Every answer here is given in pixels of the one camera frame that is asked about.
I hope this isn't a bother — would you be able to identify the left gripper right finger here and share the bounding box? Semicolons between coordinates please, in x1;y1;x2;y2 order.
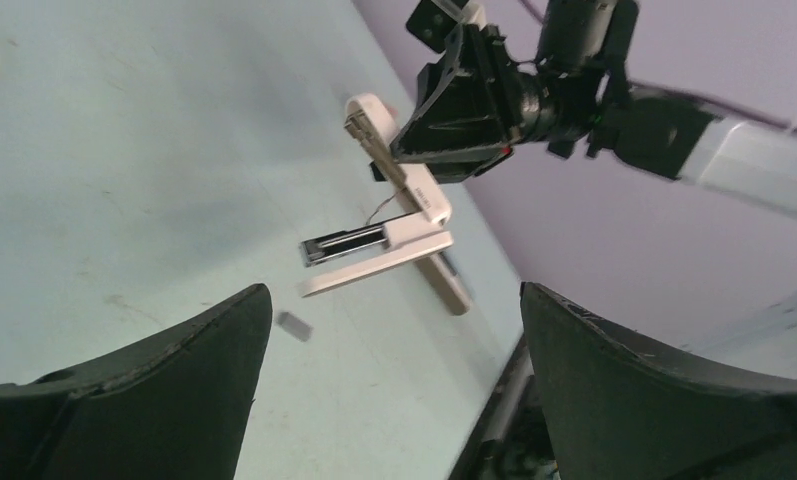
520;282;797;479

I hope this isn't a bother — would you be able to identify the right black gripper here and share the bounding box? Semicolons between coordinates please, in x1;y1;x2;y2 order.
368;24;544;185

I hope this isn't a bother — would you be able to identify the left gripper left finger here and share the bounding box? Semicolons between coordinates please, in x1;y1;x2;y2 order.
0;284;273;479

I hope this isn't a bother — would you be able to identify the grey white stapler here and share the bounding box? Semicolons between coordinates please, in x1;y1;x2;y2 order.
414;251;473;316

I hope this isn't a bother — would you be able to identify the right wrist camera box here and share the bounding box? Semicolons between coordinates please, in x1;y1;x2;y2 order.
405;0;488;54

